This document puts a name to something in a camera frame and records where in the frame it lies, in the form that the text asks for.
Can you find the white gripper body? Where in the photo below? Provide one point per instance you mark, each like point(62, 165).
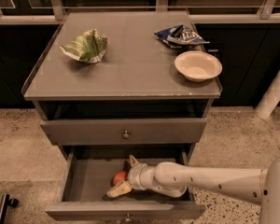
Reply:
point(135, 174)

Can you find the red apple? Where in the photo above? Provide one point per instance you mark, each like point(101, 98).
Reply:
point(119, 176)

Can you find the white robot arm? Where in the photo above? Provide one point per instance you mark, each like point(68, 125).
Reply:
point(259, 186)

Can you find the open grey middle drawer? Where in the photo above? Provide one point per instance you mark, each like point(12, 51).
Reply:
point(88, 177)

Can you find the grey top drawer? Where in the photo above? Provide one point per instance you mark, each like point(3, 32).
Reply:
point(69, 132)

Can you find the grey drawer cabinet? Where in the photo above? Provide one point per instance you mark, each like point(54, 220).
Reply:
point(136, 79)

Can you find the round metal top knob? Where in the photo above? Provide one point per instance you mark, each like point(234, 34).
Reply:
point(125, 135)

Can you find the round metal knob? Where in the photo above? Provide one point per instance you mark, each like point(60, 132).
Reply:
point(126, 220)
point(125, 135)

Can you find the round metal middle knob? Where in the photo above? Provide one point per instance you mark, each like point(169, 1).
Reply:
point(126, 220)

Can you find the white paper bowl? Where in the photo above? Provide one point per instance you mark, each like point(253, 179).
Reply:
point(198, 66)

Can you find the black object on floor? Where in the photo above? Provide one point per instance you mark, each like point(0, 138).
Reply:
point(6, 201)

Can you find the green crumpled chip bag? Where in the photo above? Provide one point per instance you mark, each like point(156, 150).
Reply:
point(90, 47)

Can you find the blue crumpled chip bag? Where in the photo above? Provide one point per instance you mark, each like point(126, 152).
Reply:
point(180, 37)

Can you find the metal railing frame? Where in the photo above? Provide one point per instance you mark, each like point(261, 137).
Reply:
point(200, 11)

